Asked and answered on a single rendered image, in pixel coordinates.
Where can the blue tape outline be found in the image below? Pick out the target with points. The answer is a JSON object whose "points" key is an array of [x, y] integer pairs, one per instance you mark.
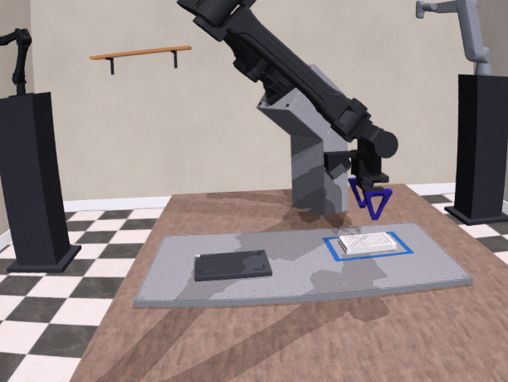
{"points": [[337, 259]]}

